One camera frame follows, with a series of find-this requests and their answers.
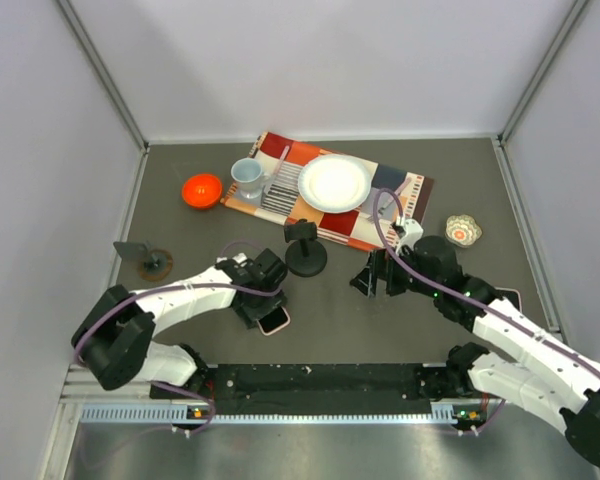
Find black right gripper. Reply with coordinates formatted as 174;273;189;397
350;242;440;298

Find black clamp phone stand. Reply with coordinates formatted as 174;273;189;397
284;219;328;278

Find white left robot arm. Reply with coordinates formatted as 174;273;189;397
71;249;288;397

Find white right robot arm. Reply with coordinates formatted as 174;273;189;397
350;236;600;468

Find grey stand wooden base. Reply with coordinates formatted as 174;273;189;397
113;241;173;282

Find checked orange red placemat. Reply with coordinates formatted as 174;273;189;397
222;131;434;252

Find light blue footed cup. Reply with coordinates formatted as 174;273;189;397
231;158;270;199

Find white deep plate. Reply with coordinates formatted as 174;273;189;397
298;154;372;214

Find orange plastic bowl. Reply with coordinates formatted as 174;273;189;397
181;173;223;210

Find small patterned flower dish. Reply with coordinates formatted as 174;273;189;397
445;214;483;248

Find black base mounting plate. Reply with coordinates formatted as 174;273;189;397
199;362;451;416

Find fork with pink handle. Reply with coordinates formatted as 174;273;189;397
379;178;412;216

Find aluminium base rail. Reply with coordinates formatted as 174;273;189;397
59;362;511;426

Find right aluminium frame post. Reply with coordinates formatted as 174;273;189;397
497;0;592;148

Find aluminium frame post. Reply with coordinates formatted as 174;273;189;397
497;0;592;148
53;0;149;152

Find left aluminium frame post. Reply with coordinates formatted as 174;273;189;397
53;0;149;152

